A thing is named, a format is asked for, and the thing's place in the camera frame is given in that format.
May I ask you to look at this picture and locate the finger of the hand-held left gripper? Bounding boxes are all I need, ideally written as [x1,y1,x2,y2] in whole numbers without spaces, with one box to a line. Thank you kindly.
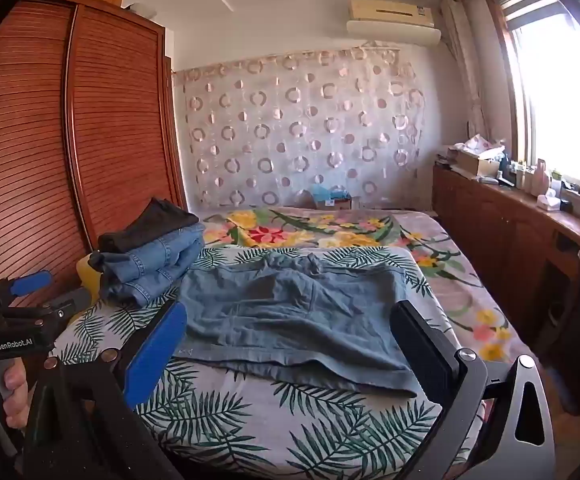
[0,287,94,330]
[0,270,54,312]

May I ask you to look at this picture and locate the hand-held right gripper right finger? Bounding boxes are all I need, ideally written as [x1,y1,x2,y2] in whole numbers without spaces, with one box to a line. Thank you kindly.
[391,301,556,480]

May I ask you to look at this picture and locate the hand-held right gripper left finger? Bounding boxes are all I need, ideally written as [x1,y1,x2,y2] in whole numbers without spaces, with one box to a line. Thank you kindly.
[22,300,188,480]

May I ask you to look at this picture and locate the grey-blue sweater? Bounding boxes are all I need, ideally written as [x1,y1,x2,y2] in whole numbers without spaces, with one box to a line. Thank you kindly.
[174,251,434,399]

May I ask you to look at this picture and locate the folded black pants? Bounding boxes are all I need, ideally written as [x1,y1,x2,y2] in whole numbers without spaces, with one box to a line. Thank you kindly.
[97,197,201,254]

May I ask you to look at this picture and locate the person's left hand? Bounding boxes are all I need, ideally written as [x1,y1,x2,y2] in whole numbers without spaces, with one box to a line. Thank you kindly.
[0,359,34,440]

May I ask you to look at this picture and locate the yellow plastic object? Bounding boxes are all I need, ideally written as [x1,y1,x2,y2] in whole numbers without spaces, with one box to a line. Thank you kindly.
[67,252,104,327]

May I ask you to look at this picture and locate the folded blue jeans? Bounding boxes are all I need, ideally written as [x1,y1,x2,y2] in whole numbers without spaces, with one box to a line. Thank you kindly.
[89,222,207,282]
[100,260,191,309]

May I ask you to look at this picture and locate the wooden sideboard cabinet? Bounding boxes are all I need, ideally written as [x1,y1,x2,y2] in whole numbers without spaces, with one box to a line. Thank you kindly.
[432,162,580,413]

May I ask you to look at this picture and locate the leaf-print blanket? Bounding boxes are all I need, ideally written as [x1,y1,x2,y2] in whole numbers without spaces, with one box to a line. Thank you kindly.
[51,244,481,480]

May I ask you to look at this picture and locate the wooden slatted wardrobe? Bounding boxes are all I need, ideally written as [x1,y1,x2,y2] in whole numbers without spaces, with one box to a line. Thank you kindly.
[0,0,189,311]

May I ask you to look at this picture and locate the black chair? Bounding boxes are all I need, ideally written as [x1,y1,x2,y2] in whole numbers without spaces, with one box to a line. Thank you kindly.
[540,241,580,417]

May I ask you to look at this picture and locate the small cardboard box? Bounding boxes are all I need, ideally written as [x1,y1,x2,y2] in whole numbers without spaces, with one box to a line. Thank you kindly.
[311,192,353,211]

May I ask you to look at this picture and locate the floral blanket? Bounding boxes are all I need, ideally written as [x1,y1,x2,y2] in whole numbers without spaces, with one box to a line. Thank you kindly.
[197,205,536,362]

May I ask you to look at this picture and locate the light blue cloth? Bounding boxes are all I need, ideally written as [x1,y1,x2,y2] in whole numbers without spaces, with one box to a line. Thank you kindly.
[311,184,349,202]

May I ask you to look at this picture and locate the large cardboard box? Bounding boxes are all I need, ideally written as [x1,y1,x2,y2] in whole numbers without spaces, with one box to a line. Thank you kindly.
[456,149,501,177]

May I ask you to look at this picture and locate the pale pink bottle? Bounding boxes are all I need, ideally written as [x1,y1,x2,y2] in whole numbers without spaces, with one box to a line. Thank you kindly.
[533,158,551,196]

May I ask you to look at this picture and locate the pile of papers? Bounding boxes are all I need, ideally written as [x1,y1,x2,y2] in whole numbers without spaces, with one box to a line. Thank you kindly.
[447,133,506,155]

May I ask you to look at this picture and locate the circle-patterned curtain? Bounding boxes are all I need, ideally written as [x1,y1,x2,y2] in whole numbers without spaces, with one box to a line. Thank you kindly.
[171,45,429,212]

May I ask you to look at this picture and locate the beige window drape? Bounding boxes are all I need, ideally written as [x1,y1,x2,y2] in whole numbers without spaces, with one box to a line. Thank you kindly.
[440,0,491,142]

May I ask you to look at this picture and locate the window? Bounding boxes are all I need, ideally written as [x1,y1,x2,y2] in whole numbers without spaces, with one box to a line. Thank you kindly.
[484,0,580,202]

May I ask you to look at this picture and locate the white air conditioner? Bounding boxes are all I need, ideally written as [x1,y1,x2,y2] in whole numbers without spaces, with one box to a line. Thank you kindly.
[345,0,442,47]

